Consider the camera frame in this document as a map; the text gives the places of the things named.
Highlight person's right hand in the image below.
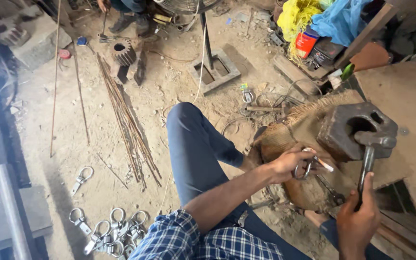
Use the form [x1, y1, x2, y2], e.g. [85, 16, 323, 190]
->
[336, 172, 382, 250]

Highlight person's left hand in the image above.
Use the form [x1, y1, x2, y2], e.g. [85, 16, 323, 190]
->
[268, 147, 317, 185]

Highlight metal ring hook with plate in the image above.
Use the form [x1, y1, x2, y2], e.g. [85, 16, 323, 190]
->
[292, 147, 335, 181]

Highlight steel hammer with metal handle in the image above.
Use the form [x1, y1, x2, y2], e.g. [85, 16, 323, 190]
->
[353, 131, 397, 212]

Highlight brown burlap sack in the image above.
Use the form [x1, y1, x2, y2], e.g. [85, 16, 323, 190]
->
[253, 90, 364, 214]

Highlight rusty steel block with hole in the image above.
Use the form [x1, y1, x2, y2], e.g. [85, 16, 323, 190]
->
[317, 102, 399, 162]

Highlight dark metal tongs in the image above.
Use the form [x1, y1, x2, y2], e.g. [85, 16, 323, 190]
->
[316, 174, 346, 207]

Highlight rusty short pipe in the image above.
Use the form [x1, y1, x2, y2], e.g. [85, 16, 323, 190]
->
[245, 105, 285, 113]

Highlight person's right leg blue jeans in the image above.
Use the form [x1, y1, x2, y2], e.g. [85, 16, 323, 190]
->
[319, 217, 393, 260]

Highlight person's leg blue jeans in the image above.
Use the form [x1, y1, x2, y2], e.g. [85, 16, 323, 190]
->
[319, 217, 393, 260]
[166, 102, 311, 260]

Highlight person's left leg blue jeans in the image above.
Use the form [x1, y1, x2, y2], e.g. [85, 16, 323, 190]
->
[166, 102, 311, 260]

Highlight black plastic container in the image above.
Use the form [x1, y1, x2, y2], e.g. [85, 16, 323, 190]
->
[308, 37, 345, 67]

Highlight red can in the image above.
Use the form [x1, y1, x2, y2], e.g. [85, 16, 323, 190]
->
[295, 29, 320, 59]

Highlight brown leather piece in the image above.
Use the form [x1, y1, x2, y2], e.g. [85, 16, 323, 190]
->
[350, 42, 390, 72]

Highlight yellow netting bundle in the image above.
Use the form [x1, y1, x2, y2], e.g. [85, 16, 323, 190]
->
[277, 0, 325, 65]

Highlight brown wooden plank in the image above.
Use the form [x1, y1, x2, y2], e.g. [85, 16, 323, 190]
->
[334, 3, 399, 70]

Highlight blue plastic bag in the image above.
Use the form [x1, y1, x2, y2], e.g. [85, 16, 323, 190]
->
[311, 0, 374, 47]

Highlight blue plaid shirt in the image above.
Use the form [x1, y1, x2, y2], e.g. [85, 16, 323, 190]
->
[129, 209, 284, 260]

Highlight dark machine parts heap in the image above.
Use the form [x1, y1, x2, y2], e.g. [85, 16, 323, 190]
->
[387, 0, 416, 60]

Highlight bundle of thin rusty rods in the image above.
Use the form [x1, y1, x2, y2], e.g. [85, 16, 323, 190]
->
[95, 53, 162, 192]

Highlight dark flat metal piece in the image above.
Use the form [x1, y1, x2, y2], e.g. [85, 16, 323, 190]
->
[133, 50, 148, 86]

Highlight rusty steel gear wheel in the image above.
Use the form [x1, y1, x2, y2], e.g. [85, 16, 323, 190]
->
[111, 39, 137, 67]

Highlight short thin rusty rod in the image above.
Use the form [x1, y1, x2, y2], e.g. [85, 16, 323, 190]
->
[71, 43, 91, 147]

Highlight long thin rusty rod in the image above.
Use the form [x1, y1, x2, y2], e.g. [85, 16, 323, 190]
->
[50, 0, 63, 158]

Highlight grey concrete block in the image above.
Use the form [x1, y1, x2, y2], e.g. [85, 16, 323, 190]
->
[9, 14, 73, 71]

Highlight grey steel pipe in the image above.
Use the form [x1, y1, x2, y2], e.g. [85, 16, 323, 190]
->
[0, 163, 32, 260]

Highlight grey machine part heap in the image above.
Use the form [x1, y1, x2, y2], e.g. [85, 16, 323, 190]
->
[0, 0, 44, 48]

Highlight tangle of dark wires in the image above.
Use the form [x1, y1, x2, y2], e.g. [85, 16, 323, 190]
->
[221, 79, 315, 136]

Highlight ring hook with green tag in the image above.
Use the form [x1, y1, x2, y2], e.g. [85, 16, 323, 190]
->
[240, 83, 255, 104]

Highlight green handled tool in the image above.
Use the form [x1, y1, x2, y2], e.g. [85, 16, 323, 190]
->
[341, 63, 355, 81]

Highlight pedestal fan with square base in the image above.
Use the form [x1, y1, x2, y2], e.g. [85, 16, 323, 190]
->
[153, 0, 242, 96]

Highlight white cable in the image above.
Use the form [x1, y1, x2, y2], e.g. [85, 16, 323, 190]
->
[192, 13, 208, 104]

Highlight pile of metal ring hooks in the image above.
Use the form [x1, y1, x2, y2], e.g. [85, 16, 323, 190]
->
[83, 207, 149, 260]

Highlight rusty metal bracket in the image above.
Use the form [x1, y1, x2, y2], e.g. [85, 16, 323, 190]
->
[110, 61, 131, 85]

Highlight single shiny ring hook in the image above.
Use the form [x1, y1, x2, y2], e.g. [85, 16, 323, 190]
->
[71, 166, 94, 197]
[68, 208, 92, 236]

